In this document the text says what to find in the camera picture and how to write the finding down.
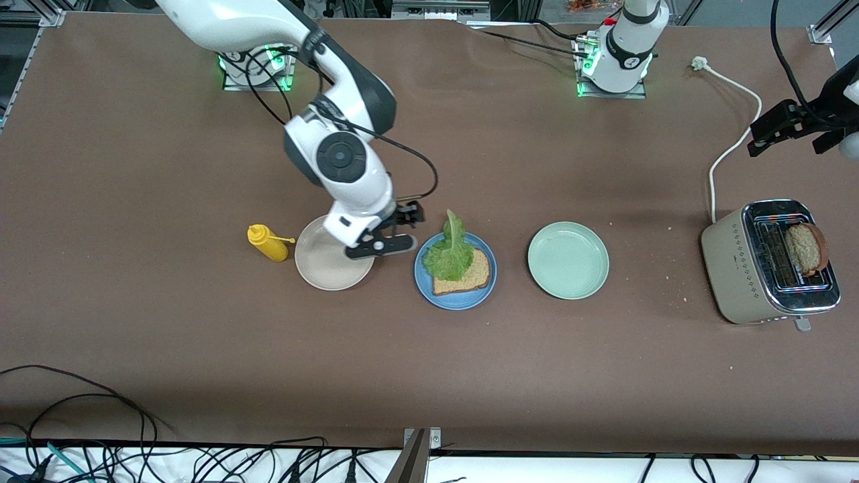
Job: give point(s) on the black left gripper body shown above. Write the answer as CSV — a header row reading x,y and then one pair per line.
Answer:
x,y
827,111

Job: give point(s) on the green lettuce leaf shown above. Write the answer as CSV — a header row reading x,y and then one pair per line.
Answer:
x,y
453,258

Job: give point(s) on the brown bread slice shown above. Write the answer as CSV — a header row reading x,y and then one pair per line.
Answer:
x,y
473,276
805,248

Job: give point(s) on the yellow mustard squeeze bottle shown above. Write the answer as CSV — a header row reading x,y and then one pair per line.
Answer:
x,y
272,247

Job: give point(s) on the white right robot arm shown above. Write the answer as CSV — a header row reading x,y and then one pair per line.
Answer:
x,y
235,20

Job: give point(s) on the beige round plate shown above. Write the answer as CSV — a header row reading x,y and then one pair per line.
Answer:
x,y
319,265

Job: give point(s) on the blue round plate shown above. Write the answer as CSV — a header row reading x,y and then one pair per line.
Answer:
x,y
463,302

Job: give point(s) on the green round plate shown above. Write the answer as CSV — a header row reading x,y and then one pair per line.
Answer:
x,y
568,260

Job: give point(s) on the beige chrome toaster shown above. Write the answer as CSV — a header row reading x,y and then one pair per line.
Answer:
x,y
735,268

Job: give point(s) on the grey power strip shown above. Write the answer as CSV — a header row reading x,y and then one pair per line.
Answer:
x,y
439,10

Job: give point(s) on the orange packet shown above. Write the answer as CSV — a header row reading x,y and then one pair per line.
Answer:
x,y
587,5

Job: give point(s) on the aluminium frame profile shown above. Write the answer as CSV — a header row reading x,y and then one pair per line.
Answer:
x,y
820,35
55,17

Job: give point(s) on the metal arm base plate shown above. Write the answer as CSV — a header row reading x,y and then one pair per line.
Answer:
x,y
614,95
291,67

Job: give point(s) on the metal bracket with profile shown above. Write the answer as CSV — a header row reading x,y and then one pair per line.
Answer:
x,y
413,463

